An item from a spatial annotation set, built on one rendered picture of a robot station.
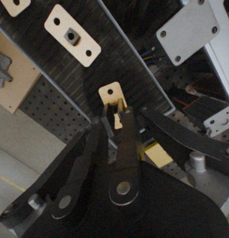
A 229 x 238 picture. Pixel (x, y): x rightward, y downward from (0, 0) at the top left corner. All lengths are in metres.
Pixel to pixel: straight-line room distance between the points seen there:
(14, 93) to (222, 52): 0.92
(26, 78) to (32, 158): 1.59
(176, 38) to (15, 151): 2.26
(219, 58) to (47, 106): 0.79
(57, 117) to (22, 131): 1.25
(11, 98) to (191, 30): 0.86
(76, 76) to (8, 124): 1.91
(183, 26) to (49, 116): 0.75
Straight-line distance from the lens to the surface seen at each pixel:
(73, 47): 0.22
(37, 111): 0.86
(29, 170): 2.43
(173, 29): 0.29
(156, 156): 0.29
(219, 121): 0.44
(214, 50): 0.46
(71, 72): 0.23
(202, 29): 0.31
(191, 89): 0.78
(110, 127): 0.15
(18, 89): 0.86
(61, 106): 0.78
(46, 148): 1.99
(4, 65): 0.85
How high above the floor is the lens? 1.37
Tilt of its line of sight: 67 degrees down
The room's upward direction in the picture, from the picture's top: 176 degrees counter-clockwise
